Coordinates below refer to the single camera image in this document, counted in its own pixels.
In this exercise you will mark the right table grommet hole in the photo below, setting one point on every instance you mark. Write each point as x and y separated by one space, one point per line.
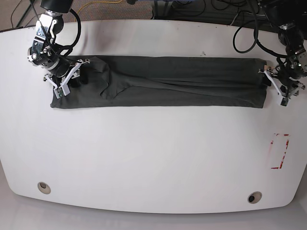
255 197

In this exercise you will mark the red tape marking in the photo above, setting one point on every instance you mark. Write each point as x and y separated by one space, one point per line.
278 149

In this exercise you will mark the dark grey t-shirt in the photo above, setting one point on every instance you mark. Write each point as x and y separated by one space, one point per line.
168 81

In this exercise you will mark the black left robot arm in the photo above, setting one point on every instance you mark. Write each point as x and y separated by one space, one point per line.
286 15

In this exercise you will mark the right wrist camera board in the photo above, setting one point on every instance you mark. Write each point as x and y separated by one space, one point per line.
58 92

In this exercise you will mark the left table grommet hole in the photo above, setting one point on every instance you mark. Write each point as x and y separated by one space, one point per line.
44 188

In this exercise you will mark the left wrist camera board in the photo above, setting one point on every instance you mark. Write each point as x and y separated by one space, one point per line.
284 102

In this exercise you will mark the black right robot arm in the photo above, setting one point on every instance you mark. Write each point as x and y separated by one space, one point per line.
53 57

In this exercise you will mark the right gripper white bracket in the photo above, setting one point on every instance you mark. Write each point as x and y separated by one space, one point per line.
73 71

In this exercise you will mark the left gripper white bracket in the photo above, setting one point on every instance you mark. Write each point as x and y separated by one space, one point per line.
285 87

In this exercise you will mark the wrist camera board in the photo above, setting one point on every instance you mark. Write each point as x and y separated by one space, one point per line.
58 92
284 102

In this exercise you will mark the table grommet hole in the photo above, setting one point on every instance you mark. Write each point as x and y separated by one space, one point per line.
44 188
255 197

